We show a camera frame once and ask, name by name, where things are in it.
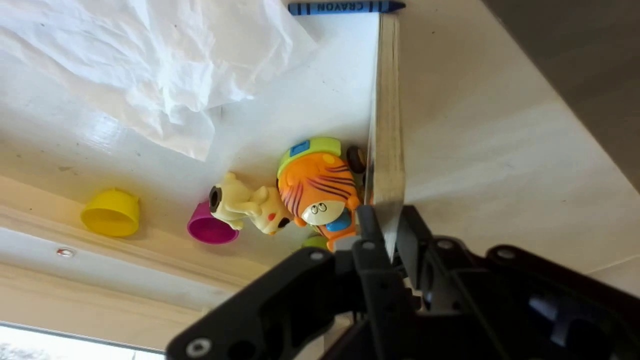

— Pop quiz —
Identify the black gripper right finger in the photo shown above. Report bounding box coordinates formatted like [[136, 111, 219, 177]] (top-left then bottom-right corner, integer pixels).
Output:
[[393, 203, 640, 360]]

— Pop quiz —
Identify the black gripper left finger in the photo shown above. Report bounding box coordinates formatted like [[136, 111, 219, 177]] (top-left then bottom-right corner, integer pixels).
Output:
[[164, 203, 396, 360]]

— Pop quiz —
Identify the gorilla children's board book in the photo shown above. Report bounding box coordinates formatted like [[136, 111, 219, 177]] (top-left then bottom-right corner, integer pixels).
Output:
[[364, 10, 408, 264]]

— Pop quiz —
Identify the cream toy animal figure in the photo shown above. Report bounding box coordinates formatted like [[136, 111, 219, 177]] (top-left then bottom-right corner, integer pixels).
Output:
[[207, 170, 294, 237]]

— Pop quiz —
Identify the orange tiger toy car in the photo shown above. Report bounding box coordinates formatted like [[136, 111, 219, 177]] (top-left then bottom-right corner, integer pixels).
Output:
[[276, 133, 370, 254]]

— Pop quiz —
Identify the yellow plastic cup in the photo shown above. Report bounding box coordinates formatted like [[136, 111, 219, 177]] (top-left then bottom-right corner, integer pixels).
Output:
[[77, 186, 143, 239]]

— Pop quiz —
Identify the white crumpled plastic bag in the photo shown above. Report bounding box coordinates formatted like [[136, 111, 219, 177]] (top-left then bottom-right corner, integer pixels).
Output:
[[0, 0, 322, 161]]

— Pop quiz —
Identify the blue crayon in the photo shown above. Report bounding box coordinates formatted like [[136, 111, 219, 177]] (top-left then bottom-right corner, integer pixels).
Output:
[[285, 0, 408, 18]]

